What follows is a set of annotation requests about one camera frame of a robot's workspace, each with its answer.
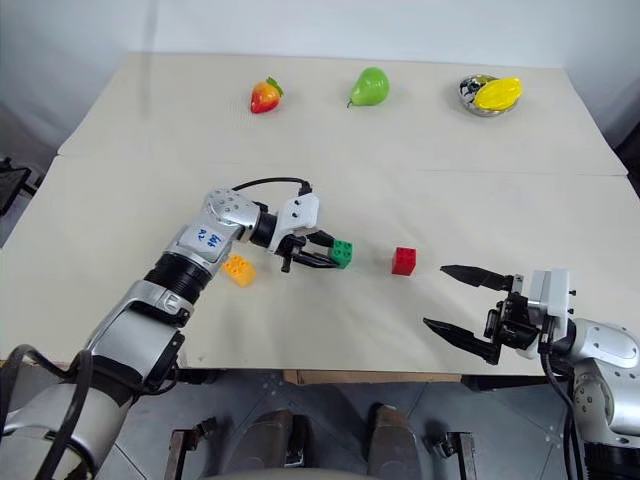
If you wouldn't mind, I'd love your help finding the red plastic strawberry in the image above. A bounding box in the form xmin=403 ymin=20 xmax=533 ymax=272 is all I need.
xmin=249 ymin=75 xmax=286 ymax=116

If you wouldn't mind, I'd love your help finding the dark metal bracket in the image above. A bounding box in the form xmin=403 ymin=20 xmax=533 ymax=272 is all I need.
xmin=167 ymin=416 xmax=219 ymax=480
xmin=423 ymin=429 xmax=477 ymax=480

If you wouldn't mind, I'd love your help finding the green plastic pear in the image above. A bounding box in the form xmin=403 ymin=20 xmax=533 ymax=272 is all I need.
xmin=346 ymin=66 xmax=391 ymax=110

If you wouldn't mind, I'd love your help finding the yellow plastic starfruit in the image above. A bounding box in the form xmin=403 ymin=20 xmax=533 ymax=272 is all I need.
xmin=473 ymin=75 xmax=526 ymax=113

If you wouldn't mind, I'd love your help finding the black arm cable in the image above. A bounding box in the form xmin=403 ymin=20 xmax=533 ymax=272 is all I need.
xmin=538 ymin=339 xmax=587 ymax=480
xmin=0 ymin=343 xmax=97 ymax=480

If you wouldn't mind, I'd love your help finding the shiny metal bowl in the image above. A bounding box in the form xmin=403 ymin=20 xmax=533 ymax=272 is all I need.
xmin=456 ymin=74 xmax=519 ymax=119

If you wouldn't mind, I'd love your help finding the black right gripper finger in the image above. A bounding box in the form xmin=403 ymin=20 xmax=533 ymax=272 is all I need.
xmin=439 ymin=264 xmax=516 ymax=292
xmin=422 ymin=317 xmax=502 ymax=366

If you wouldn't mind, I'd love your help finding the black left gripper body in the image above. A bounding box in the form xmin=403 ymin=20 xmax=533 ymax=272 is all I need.
xmin=273 ymin=230 xmax=322 ymax=274

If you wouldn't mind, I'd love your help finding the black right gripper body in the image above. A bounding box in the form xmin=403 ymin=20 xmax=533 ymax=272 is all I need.
xmin=482 ymin=273 xmax=547 ymax=359

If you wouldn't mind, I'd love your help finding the black stand beside table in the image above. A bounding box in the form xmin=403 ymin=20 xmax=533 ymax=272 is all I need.
xmin=0 ymin=156 xmax=45 ymax=217

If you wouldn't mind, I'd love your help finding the red toy building cube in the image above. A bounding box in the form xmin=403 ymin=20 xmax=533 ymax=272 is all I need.
xmin=391 ymin=245 xmax=418 ymax=277

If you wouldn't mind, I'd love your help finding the green toy building cube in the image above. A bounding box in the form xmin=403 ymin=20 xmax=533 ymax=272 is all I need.
xmin=330 ymin=239 xmax=355 ymax=271

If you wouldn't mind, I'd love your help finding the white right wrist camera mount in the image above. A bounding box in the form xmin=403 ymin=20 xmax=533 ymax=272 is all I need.
xmin=528 ymin=268 xmax=576 ymax=332

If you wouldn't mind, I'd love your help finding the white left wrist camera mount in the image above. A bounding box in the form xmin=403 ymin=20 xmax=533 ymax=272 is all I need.
xmin=267 ymin=194 xmax=322 ymax=253

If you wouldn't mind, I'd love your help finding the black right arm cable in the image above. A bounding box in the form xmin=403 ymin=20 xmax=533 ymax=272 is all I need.
xmin=538 ymin=339 xmax=587 ymax=480

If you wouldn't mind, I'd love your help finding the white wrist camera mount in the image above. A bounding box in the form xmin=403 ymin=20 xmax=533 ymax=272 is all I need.
xmin=528 ymin=268 xmax=576 ymax=332
xmin=267 ymin=194 xmax=322 ymax=253

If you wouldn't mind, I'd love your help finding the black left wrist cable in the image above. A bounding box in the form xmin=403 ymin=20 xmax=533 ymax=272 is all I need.
xmin=231 ymin=176 xmax=314 ymax=197

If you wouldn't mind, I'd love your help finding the orange-yellow toy building cube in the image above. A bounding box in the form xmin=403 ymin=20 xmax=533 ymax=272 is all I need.
xmin=220 ymin=254 xmax=258 ymax=289

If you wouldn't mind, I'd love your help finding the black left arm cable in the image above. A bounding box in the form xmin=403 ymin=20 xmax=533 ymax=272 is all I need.
xmin=0 ymin=343 xmax=97 ymax=480

